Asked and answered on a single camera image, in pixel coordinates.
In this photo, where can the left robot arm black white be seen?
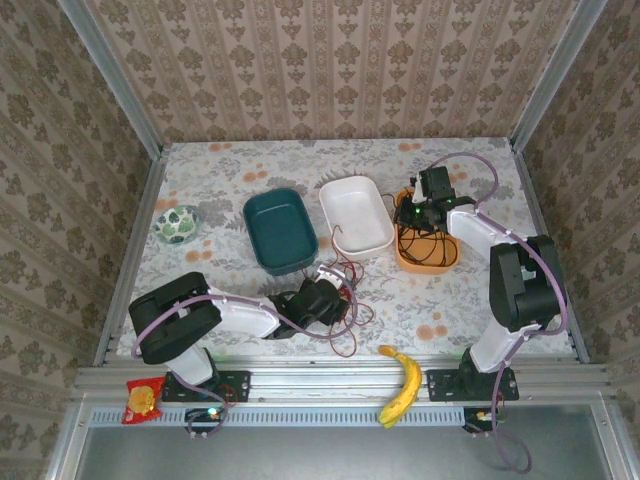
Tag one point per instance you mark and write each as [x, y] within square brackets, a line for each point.
[175, 320]

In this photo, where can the white plastic tray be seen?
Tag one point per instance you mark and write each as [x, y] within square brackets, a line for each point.
[355, 215]

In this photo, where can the orange plastic tray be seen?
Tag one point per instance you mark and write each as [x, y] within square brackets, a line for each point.
[450, 257]

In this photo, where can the dark green plastic tray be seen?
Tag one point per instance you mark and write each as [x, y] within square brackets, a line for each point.
[280, 232]

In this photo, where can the yellow banana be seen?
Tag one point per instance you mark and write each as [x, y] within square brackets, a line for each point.
[411, 380]

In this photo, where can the grey metal panel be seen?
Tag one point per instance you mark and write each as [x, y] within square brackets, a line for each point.
[325, 450]

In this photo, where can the leaf pattern bowl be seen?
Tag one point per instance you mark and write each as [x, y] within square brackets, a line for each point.
[176, 225]

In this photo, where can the red snack packet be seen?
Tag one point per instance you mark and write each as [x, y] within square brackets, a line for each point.
[142, 400]

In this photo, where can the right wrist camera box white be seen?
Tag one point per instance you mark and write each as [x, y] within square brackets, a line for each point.
[416, 187]

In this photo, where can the aluminium mounting rail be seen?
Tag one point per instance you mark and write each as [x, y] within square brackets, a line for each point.
[325, 382]

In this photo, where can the aluminium table side rail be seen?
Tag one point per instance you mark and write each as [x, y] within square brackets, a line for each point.
[142, 210]
[535, 200]

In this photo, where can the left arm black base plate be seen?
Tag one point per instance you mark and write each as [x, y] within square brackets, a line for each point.
[235, 386]

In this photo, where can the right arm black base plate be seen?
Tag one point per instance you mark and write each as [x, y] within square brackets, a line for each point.
[442, 385]

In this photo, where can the aluminium frame post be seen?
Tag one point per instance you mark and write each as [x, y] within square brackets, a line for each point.
[115, 85]
[555, 85]

